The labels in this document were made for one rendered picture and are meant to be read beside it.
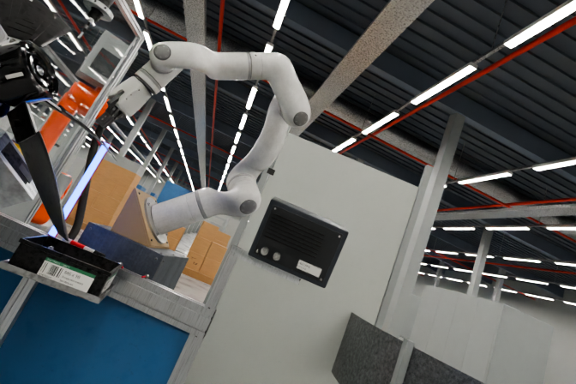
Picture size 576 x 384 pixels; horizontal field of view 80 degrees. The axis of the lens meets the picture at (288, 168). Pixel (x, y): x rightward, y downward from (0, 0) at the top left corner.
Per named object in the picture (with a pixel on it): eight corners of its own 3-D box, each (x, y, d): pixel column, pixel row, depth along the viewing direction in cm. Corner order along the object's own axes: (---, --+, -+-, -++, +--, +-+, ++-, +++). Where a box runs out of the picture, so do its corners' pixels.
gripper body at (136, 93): (143, 84, 111) (117, 108, 108) (131, 67, 101) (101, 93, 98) (159, 98, 110) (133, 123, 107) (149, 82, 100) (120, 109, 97)
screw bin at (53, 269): (2, 266, 78) (20, 237, 79) (33, 258, 93) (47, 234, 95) (96, 301, 82) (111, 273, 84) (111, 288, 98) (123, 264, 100)
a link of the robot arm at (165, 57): (256, 67, 104) (148, 67, 95) (248, 83, 119) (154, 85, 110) (253, 38, 104) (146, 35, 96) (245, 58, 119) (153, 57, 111)
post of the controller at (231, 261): (204, 307, 102) (232, 244, 107) (206, 305, 104) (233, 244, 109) (213, 310, 101) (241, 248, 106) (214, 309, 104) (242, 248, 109)
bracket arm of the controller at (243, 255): (228, 253, 106) (231, 244, 107) (229, 254, 109) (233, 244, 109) (298, 285, 105) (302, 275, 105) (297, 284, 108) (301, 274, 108)
